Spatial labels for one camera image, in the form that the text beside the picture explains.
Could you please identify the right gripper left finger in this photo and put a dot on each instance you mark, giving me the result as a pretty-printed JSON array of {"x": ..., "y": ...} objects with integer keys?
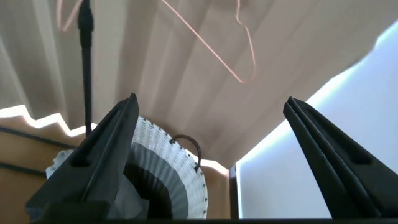
[{"x": 77, "y": 193}]

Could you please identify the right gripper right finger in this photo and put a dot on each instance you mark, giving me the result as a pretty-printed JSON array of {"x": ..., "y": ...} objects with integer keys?
[{"x": 351, "y": 193}]

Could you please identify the white laundry basket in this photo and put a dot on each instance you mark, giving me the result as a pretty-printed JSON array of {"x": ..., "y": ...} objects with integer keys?
[{"x": 174, "y": 149}]

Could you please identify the black clothes rack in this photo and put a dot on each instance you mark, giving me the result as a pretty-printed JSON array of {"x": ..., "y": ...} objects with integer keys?
[{"x": 85, "y": 21}]

